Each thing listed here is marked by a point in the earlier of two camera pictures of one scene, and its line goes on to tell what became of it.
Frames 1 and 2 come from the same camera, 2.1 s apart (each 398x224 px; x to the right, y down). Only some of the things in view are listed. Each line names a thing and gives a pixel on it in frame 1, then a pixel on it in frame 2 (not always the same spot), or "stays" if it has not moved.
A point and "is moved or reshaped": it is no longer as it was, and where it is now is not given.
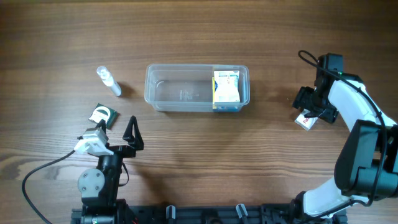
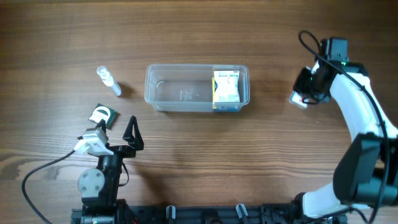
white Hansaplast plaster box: x=228 y=86 stays
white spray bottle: x=106 y=77 stays
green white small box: x=102 y=112 stays
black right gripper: x=329 y=114 to x=299 y=85
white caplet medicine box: x=305 y=122 is moved or reshaped
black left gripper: x=135 y=141 stays
